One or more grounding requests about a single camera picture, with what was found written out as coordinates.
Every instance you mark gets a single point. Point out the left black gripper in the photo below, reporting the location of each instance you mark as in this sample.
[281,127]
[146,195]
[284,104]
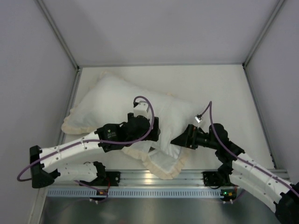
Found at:
[155,128]

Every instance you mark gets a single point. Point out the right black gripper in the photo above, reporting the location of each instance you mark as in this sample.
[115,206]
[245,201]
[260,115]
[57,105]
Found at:
[190,136]

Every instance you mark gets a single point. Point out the white pillow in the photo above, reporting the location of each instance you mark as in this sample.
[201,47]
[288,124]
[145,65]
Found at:
[174,119]

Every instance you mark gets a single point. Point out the white pillowcase with cream ruffle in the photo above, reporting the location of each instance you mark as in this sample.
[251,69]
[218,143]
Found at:
[109,101]

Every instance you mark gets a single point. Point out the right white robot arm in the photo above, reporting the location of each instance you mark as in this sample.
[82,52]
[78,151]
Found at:
[281,196]

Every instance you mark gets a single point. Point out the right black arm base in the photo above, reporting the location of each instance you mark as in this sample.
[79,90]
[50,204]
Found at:
[216,179]

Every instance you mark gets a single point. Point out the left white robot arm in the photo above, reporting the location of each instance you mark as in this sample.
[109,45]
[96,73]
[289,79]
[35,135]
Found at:
[55,164]

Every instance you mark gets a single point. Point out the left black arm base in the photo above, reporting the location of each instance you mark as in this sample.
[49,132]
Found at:
[110,178]

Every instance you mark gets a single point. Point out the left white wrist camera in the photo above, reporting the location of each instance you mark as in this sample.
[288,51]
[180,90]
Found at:
[141,109]

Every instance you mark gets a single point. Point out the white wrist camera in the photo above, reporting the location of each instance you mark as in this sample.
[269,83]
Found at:
[141,109]
[198,121]

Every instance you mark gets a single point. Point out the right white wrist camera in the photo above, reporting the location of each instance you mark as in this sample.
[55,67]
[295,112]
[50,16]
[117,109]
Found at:
[198,121]

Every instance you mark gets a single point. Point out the perforated grey cable duct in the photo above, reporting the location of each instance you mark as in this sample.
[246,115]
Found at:
[143,193]

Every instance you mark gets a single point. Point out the left aluminium frame post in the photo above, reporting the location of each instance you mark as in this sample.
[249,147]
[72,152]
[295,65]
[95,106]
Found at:
[49,18]

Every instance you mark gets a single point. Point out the aluminium frame post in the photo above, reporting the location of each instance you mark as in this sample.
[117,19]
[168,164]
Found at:
[265,29]
[49,18]

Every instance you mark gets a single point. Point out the right aluminium frame post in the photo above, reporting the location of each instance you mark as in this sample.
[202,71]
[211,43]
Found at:
[265,29]

